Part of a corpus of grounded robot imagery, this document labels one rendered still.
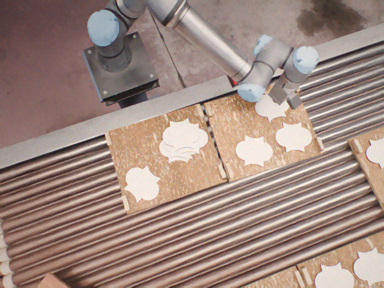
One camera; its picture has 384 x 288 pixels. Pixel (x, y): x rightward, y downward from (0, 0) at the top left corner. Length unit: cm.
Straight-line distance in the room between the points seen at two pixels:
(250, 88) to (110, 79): 67
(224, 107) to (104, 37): 54
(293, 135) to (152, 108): 60
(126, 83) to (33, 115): 131
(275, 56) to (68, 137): 87
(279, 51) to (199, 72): 147
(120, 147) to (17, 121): 143
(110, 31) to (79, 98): 131
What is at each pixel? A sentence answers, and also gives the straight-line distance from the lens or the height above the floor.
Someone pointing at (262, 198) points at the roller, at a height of 92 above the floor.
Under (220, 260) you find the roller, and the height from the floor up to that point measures 92.
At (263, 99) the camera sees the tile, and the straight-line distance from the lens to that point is 133.
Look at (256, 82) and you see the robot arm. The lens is 93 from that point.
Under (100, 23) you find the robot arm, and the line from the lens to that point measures 123.
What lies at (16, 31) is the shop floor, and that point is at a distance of 294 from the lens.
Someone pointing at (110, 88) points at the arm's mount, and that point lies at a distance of 134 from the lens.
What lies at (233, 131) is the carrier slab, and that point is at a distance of 126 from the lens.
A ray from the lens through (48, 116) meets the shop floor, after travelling 249.
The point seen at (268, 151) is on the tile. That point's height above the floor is 95.
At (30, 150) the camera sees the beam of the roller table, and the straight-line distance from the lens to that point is 140.
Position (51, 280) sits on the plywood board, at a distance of 119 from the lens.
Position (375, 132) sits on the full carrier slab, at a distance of 148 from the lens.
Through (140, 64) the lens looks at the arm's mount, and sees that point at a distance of 137.
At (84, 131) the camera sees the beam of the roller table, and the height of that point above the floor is 91.
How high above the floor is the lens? 213
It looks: 75 degrees down
